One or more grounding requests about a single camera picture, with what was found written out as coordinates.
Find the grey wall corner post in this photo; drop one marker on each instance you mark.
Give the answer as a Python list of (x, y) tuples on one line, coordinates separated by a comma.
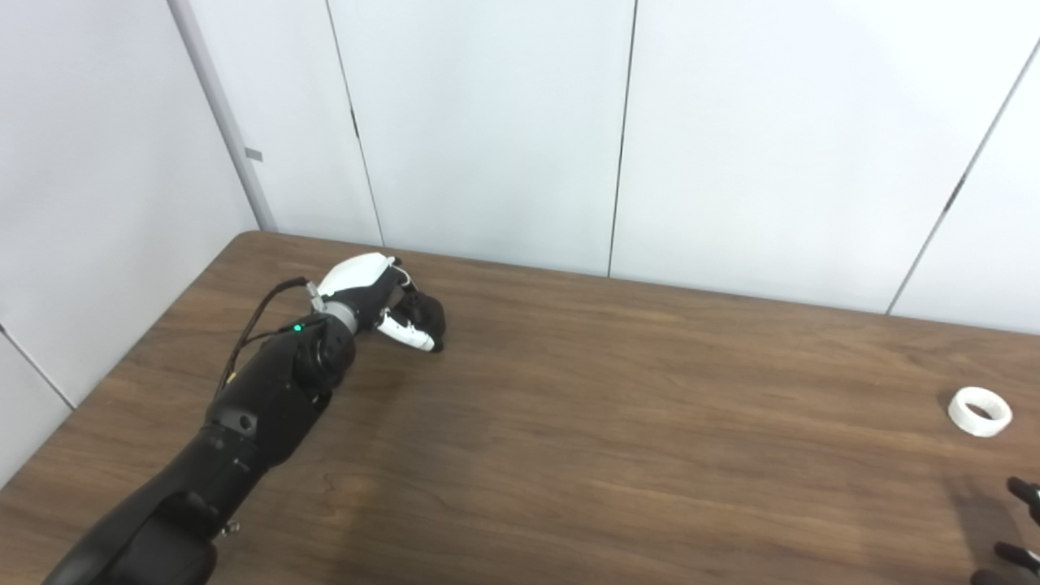
[(223, 122)]

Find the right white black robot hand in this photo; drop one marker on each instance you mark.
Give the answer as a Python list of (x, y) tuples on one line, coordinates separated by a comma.
[(1033, 569)]

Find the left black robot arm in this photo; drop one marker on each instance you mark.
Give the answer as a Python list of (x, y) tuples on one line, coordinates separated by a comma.
[(244, 431)]

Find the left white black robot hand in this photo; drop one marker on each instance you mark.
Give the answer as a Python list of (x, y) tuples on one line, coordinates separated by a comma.
[(353, 276)]

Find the round black plastic part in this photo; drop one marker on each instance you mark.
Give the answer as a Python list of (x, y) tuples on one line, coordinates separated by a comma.
[(426, 313)]

